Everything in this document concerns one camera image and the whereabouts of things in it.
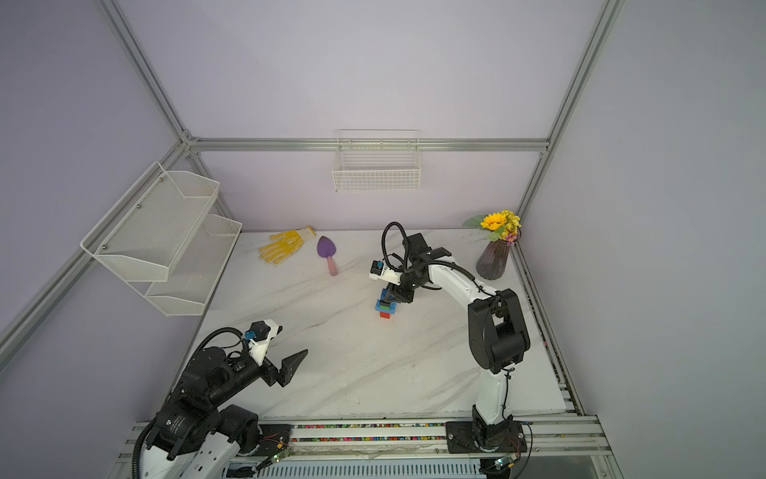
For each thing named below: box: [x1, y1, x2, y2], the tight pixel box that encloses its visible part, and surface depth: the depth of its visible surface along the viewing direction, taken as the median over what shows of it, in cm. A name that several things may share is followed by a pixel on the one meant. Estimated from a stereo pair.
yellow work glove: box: [258, 225, 317, 266], surface depth 118 cm
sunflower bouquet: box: [462, 209, 523, 246], surface depth 92 cm
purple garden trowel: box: [317, 235, 338, 277], surface depth 117 cm
